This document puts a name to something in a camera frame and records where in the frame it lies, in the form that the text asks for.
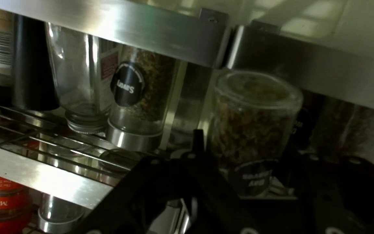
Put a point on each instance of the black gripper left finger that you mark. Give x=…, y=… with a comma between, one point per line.
x=161, y=195

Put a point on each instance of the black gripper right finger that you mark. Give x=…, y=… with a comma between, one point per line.
x=343, y=198

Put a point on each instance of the glass spice bottle black label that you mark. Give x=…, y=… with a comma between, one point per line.
x=252, y=124

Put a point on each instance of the spice jar round black label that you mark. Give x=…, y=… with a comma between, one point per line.
x=139, y=85

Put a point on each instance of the red spice jar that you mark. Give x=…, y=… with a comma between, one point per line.
x=0, y=202

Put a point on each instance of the black tall spice bottle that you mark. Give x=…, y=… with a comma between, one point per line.
x=32, y=65

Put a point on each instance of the steel cap glass jar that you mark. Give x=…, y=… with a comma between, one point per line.
x=58, y=214

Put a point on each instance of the empty clear glass jar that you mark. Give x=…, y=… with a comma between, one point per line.
x=80, y=78

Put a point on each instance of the steel wall spice rack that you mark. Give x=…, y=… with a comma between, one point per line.
x=122, y=26

